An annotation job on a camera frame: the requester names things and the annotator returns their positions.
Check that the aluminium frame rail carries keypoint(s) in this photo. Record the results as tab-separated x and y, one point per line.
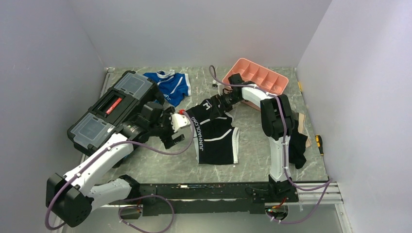
332	195

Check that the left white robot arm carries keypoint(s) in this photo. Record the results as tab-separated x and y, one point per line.
74	195

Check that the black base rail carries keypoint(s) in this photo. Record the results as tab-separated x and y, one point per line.
196	198

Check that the yellow black screwdriver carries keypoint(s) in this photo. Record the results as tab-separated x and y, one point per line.
319	142

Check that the brown cardboard piece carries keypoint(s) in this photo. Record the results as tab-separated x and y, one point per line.
301	128

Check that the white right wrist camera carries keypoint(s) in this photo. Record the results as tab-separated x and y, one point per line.
215	85

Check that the blue white underwear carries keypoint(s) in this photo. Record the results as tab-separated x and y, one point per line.
174	86

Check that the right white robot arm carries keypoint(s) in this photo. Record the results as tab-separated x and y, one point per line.
276	121

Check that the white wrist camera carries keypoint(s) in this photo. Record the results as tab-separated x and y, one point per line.
215	85
179	121

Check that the black white underwear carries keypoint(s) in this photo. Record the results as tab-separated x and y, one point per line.
216	140

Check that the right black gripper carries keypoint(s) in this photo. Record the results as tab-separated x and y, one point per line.
219	100

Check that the pink divided organizer tray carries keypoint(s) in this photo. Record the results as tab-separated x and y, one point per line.
268	80

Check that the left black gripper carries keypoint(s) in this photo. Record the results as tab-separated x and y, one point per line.
167	140

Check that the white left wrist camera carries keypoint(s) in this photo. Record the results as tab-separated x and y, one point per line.
179	121

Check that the black cloth at right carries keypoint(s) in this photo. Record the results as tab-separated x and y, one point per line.
297	148

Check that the black plastic toolbox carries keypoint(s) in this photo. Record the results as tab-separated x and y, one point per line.
122	101

